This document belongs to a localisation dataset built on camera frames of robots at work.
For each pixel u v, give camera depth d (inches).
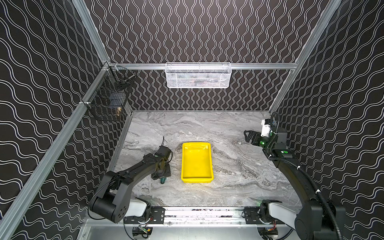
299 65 36.2
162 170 27.8
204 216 29.9
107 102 37.0
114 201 16.7
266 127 28.7
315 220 15.7
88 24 29.4
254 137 28.8
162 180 32.9
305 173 19.3
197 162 35.5
